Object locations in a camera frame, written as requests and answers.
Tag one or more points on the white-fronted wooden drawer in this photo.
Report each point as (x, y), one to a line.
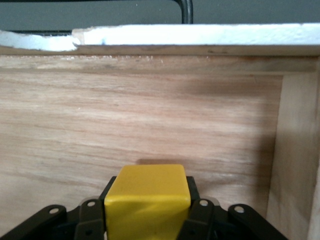
(125, 112)

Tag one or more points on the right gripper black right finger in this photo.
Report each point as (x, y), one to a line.
(225, 225)

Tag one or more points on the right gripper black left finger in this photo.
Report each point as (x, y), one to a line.
(62, 225)

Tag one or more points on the yellow block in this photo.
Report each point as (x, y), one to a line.
(147, 200)

